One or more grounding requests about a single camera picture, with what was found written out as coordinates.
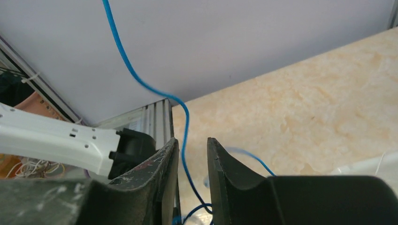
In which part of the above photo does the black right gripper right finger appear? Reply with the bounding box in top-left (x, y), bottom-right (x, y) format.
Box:
top-left (207, 138), bottom-right (398, 225)

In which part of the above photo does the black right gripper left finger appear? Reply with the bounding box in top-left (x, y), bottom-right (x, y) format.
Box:
top-left (0, 138), bottom-right (179, 225)

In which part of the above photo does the blue thin cable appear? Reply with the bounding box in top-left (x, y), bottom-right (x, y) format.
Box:
top-left (102, 0), bottom-right (277, 225)

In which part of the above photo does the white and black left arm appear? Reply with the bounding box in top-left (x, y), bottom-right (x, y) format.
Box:
top-left (0, 104), bottom-right (157, 180)

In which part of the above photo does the white plastic bin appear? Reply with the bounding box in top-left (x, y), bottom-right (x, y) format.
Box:
top-left (330, 151), bottom-right (398, 194)

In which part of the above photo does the aluminium frame rail left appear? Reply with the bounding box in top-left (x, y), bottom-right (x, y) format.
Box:
top-left (0, 37), bottom-right (87, 125)

